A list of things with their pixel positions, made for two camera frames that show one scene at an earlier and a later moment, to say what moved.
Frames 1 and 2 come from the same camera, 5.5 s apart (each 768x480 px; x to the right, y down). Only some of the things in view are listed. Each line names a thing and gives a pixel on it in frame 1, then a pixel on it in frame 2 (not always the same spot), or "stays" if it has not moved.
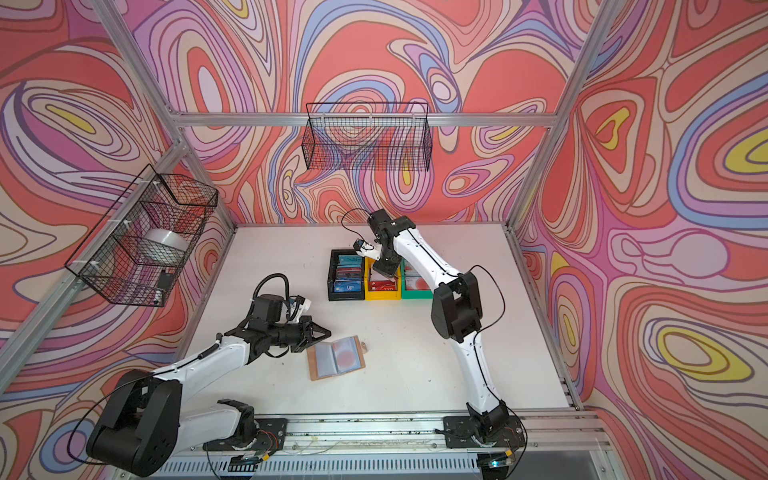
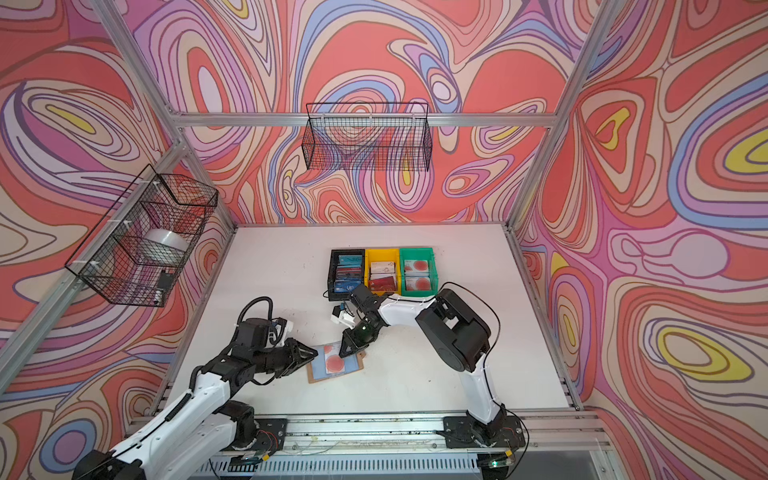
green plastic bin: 413,286 stays
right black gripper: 389,270 -> 348,338
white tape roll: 163,247 stays
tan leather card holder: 335,358 stays
